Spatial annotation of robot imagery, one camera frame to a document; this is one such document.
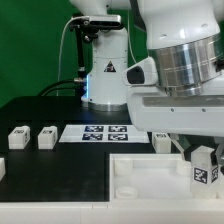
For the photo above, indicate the white sheet with AprilTags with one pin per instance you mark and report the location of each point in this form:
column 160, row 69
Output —
column 103, row 133

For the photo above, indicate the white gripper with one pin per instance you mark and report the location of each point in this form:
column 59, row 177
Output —
column 196, row 115

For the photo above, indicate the black camera on mount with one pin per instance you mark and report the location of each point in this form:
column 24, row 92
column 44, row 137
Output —
column 101, row 22

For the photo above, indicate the white left obstacle block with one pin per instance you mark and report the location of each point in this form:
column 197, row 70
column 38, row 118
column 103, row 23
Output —
column 2, row 168

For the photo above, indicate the white square tabletop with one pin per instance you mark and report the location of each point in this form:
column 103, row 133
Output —
column 162, row 176

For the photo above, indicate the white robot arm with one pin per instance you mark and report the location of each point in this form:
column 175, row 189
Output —
column 179, row 87

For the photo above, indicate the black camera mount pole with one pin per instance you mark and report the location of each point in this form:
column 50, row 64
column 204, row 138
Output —
column 86, row 36

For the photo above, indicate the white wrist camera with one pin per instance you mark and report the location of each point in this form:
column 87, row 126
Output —
column 141, row 74

